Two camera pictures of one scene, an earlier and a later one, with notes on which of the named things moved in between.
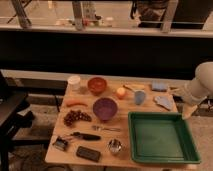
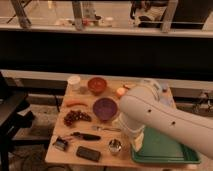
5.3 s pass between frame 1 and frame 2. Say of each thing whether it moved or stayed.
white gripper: moved
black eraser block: stayed
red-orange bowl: stayed
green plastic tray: stayed
